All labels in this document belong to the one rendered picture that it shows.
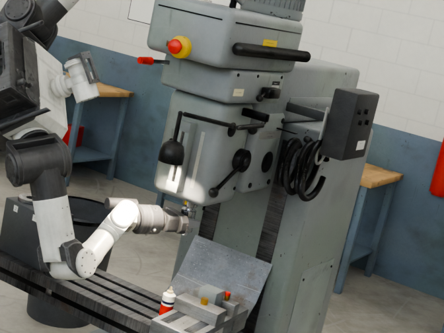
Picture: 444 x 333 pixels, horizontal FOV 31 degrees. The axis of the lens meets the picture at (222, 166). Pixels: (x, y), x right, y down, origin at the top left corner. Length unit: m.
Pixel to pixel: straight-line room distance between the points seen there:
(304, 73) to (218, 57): 0.59
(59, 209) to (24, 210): 0.70
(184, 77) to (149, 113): 5.33
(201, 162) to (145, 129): 5.35
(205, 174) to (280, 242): 0.53
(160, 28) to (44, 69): 0.33
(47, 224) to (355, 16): 4.93
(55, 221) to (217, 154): 0.52
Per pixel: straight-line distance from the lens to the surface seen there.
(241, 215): 2.79
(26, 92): 2.07
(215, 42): 2.14
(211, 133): 2.29
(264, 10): 2.49
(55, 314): 4.50
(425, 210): 6.54
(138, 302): 2.63
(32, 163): 2.05
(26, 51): 2.15
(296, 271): 2.78
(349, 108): 2.42
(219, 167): 2.33
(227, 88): 2.22
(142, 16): 7.72
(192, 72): 2.28
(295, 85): 2.62
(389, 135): 6.57
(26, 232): 2.77
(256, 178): 2.52
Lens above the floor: 1.91
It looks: 12 degrees down
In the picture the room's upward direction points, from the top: 12 degrees clockwise
